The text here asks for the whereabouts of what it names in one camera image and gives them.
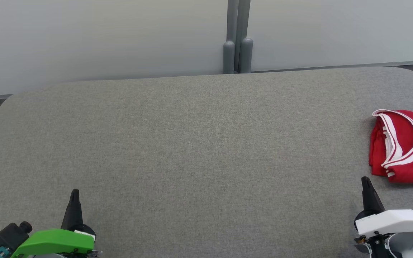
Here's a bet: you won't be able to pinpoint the grey partition frame upright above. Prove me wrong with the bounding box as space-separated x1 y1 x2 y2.
227 0 251 72

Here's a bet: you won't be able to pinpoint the red jersey white sleeves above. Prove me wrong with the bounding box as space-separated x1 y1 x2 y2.
369 109 413 187

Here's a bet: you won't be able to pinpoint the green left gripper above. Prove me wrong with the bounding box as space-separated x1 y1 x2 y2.
11 189 99 258

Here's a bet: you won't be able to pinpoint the grey partition base rail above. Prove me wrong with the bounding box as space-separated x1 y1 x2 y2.
0 59 413 104

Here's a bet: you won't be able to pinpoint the tall grey partition post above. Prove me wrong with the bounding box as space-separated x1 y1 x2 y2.
239 37 253 74

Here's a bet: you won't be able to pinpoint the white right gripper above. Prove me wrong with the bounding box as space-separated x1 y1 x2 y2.
353 176 413 238

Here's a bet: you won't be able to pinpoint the grey fabric sofa cushion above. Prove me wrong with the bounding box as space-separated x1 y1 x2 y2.
0 67 413 258

